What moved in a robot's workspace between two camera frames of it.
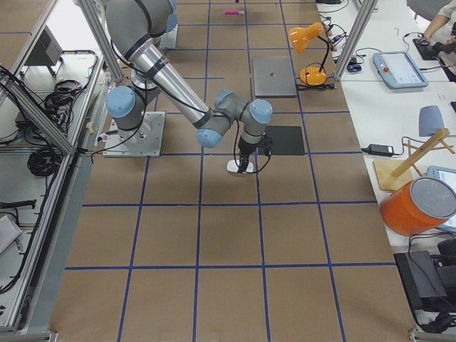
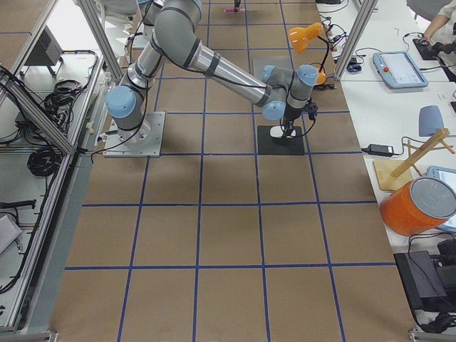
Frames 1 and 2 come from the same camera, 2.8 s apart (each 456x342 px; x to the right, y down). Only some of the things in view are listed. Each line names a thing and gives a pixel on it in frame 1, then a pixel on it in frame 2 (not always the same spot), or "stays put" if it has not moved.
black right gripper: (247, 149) → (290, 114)
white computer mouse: (232, 167) → (277, 132)
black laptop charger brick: (381, 150) stays put
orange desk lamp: (300, 38) stays put
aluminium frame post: (348, 48) stays put
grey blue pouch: (430, 120) stays put
